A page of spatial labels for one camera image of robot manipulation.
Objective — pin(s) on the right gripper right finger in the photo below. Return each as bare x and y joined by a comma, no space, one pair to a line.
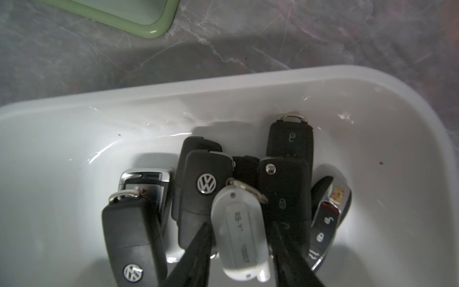
291,269

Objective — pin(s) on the silver trimmed car key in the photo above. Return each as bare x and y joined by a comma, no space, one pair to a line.
156,183

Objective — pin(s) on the black slim car key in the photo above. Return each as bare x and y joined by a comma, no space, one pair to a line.
331,201

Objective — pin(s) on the green tissue box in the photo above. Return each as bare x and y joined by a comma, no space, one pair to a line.
146,19

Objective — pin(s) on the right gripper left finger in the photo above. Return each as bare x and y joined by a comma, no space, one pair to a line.
194,266

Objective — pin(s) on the white car key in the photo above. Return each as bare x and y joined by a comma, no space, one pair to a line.
239,230

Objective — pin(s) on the white storage box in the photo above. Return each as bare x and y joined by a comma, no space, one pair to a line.
61,159

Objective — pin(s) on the black car key top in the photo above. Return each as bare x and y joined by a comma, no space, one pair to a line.
246,170

